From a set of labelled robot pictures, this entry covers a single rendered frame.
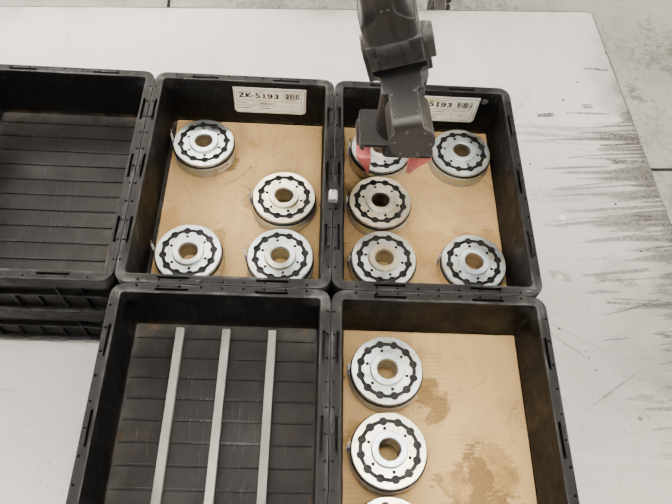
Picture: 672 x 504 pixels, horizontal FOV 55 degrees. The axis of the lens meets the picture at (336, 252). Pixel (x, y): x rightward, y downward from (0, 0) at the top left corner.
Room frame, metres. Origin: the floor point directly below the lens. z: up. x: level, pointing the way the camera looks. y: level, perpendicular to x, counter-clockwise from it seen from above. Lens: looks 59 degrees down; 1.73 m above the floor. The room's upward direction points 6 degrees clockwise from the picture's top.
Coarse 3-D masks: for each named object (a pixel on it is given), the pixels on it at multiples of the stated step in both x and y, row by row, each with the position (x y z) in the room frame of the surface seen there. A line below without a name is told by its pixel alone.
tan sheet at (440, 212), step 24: (408, 192) 0.67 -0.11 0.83; (432, 192) 0.67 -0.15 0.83; (456, 192) 0.68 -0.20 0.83; (480, 192) 0.68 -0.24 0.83; (432, 216) 0.62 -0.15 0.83; (456, 216) 0.63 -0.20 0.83; (480, 216) 0.63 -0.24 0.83; (408, 240) 0.57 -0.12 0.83; (432, 240) 0.58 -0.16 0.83; (384, 264) 0.52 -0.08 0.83; (432, 264) 0.53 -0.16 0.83
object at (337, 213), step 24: (336, 96) 0.77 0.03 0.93; (504, 96) 0.82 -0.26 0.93; (336, 120) 0.72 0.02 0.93; (504, 120) 0.77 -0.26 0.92; (336, 144) 0.67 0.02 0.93; (336, 168) 0.62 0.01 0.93; (336, 216) 0.53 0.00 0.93; (528, 216) 0.57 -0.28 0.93; (336, 240) 0.49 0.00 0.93; (528, 240) 0.54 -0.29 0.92; (336, 264) 0.45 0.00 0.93; (528, 264) 0.49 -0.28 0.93; (336, 288) 0.42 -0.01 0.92; (360, 288) 0.42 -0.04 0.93; (384, 288) 0.42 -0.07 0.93; (408, 288) 0.43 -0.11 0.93; (432, 288) 0.43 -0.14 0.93; (456, 288) 0.44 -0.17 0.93; (480, 288) 0.44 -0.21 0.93; (504, 288) 0.44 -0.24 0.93; (528, 288) 0.45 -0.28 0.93
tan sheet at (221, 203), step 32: (256, 128) 0.77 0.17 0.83; (288, 128) 0.78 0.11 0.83; (320, 128) 0.79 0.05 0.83; (256, 160) 0.70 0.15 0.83; (288, 160) 0.71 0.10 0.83; (320, 160) 0.72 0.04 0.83; (192, 192) 0.62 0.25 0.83; (224, 192) 0.63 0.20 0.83; (320, 192) 0.65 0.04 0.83; (160, 224) 0.55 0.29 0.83; (192, 224) 0.56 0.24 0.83; (224, 224) 0.56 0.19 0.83; (256, 224) 0.57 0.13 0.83; (192, 256) 0.50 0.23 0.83; (224, 256) 0.50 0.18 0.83
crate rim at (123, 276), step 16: (160, 80) 0.77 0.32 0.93; (176, 80) 0.78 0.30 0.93; (192, 80) 0.78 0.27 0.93; (208, 80) 0.78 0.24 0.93; (224, 80) 0.78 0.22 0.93; (240, 80) 0.79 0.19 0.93; (256, 80) 0.79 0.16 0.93; (272, 80) 0.79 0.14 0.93; (288, 80) 0.80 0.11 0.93; (304, 80) 0.80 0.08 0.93; (320, 80) 0.81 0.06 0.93; (160, 96) 0.73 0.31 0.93; (144, 144) 0.63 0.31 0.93; (144, 160) 0.61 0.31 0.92; (144, 176) 0.57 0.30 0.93; (128, 208) 0.51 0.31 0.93; (128, 224) 0.48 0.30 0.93; (128, 240) 0.46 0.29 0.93; (128, 256) 0.43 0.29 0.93; (304, 288) 0.41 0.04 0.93; (320, 288) 0.41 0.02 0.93
